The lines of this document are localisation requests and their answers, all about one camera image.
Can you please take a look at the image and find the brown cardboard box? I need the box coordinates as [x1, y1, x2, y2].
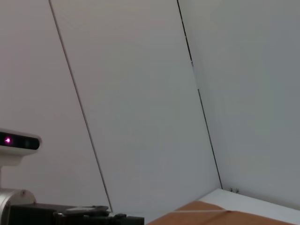
[146, 200, 300, 225]

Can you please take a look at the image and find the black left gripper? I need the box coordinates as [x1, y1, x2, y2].
[8, 203, 145, 225]

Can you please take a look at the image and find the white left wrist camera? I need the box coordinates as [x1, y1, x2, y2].
[0, 128, 43, 189]

